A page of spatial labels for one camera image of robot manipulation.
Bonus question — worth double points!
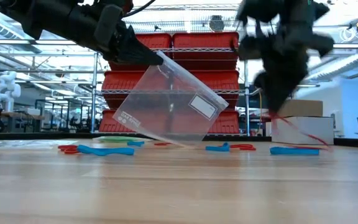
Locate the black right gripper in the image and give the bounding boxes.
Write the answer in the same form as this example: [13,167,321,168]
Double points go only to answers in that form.
[237,0,335,115]

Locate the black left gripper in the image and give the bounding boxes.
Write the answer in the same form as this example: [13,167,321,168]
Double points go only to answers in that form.
[93,3,164,65]

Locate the green rubber band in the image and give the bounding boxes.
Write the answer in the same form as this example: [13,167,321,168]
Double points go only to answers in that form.
[99,136,140,143]
[104,136,140,143]

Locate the brown cardboard box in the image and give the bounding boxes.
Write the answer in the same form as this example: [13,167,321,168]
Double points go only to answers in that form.
[277,99,324,119]

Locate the white box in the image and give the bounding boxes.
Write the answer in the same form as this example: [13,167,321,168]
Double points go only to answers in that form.
[270,116,335,146]

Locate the round grey fan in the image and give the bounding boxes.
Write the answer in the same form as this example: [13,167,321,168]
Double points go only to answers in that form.
[208,14,226,32]

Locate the wooden background table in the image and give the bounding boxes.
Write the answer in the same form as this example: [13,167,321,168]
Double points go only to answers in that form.
[0,108,46,133]

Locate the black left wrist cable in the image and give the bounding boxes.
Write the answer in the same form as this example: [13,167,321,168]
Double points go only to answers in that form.
[124,0,157,17]

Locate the metal wire shelf cart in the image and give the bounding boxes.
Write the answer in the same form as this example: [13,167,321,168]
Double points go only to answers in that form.
[90,2,252,138]

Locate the black aluminium table frame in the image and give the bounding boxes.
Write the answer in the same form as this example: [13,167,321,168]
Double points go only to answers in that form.
[0,132,358,149]

